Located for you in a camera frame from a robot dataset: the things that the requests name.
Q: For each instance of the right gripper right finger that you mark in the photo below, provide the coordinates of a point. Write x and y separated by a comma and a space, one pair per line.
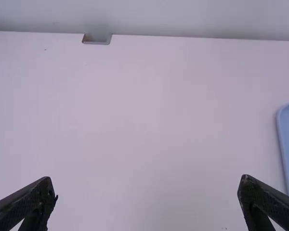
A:
257, 197

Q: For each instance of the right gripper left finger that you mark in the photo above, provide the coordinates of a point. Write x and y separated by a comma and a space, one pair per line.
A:
12, 211

